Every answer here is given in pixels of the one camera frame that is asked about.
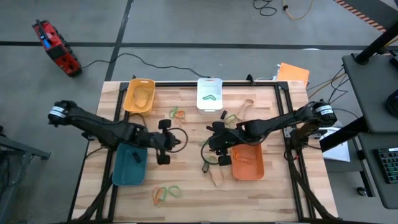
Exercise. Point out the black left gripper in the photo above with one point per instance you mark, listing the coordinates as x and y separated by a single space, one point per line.
158 140

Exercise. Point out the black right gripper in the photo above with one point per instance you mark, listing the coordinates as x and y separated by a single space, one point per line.
225 138

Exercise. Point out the small black cup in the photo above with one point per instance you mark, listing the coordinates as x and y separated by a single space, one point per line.
205 168

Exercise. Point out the black rubber band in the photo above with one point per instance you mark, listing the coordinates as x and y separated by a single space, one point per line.
224 114
136 157

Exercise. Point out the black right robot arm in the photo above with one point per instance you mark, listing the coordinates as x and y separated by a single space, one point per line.
280 121

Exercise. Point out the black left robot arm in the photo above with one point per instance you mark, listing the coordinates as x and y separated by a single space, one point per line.
93 124

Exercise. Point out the orange plastic basket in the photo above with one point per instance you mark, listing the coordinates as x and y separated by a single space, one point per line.
248 172

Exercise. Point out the white plastic basket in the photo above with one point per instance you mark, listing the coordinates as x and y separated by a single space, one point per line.
210 105

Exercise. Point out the teal plastic basket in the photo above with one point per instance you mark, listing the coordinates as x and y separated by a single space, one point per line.
127 174

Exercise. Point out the yellow plastic basket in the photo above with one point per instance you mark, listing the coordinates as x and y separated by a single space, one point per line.
146 85

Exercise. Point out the orange paper folder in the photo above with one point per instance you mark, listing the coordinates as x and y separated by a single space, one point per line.
293 74

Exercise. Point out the white paper sheet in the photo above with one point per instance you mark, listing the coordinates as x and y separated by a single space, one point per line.
337 152

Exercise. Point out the black desk support bar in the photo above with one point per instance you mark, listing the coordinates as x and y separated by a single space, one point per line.
345 135

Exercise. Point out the grey metal stand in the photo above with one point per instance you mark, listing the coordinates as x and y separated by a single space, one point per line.
18 149

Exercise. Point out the grey side desk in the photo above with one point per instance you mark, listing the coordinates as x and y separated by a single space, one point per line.
370 87

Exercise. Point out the black keyboard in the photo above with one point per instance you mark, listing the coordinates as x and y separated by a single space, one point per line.
388 165

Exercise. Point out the black stand pole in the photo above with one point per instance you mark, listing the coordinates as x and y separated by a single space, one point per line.
377 43

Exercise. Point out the striped hazard floor strip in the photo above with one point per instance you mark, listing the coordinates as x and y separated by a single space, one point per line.
357 12

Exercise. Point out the black aluminium table frame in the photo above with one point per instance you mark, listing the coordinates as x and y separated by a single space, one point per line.
180 84

